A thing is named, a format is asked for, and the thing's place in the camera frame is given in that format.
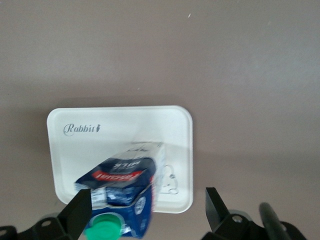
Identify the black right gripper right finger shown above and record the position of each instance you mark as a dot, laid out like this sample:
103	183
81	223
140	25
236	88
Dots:
220	215

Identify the blue milk carton green cap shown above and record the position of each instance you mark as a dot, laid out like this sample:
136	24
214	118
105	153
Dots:
122	185

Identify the cream tray with Rabbit print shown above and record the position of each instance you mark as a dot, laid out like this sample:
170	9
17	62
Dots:
117	122

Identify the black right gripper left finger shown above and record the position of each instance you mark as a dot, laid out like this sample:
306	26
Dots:
72	217

